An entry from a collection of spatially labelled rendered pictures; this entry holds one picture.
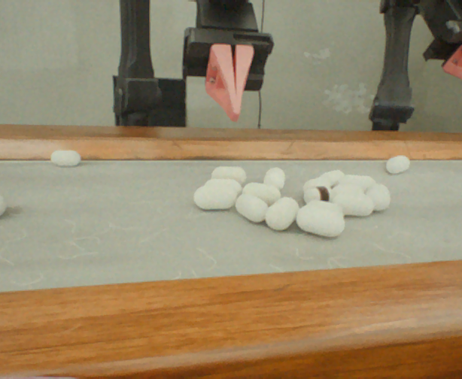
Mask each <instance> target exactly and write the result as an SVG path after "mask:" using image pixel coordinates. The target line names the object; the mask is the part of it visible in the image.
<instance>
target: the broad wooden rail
mask: <svg viewBox="0 0 462 379"><path fill-rule="evenodd" d="M56 150H73V151H75V152H77V153H78V154H79V155H80V157H81V161H388V160H389V159H391V158H394V157H397V156H405V157H407V158H408V159H409V161H462V132H387V131H347V130H307V129H227V128H187V127H140V126H67V125H27V124H0V161H51V155H52V153H53V152H54V151H56Z"/></svg>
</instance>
